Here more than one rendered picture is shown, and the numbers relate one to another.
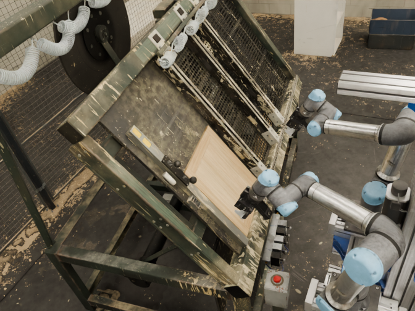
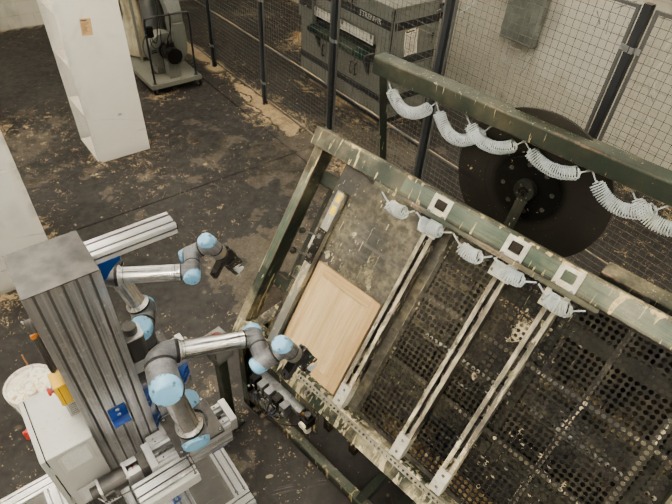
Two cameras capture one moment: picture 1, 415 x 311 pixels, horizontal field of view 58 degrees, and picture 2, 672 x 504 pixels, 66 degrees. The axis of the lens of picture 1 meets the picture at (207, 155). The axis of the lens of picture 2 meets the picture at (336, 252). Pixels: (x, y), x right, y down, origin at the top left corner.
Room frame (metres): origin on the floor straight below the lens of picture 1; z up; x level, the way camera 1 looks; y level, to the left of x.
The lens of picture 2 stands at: (2.15, -1.77, 3.31)
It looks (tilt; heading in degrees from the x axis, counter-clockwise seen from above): 43 degrees down; 107
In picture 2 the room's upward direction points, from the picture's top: 4 degrees clockwise
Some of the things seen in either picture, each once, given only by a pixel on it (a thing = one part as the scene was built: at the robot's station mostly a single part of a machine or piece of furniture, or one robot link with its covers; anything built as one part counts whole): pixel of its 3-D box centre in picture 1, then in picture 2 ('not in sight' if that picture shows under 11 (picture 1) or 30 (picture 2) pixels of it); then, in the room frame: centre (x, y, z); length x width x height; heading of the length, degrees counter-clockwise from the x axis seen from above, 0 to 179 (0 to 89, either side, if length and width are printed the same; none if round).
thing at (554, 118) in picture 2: (100, 33); (526, 188); (2.42, 0.53, 1.85); 0.80 x 0.06 x 0.80; 155
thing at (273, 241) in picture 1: (278, 237); (278, 402); (1.46, -0.36, 0.69); 0.50 x 0.14 x 0.24; 155
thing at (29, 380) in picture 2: not in sight; (35, 393); (-0.15, -0.62, 0.24); 0.32 x 0.30 x 0.47; 147
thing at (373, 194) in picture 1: (374, 196); (187, 406); (1.23, -0.80, 1.20); 0.13 x 0.12 x 0.14; 133
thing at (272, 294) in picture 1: (277, 289); (218, 346); (1.03, -0.23, 0.84); 0.12 x 0.12 x 0.18; 65
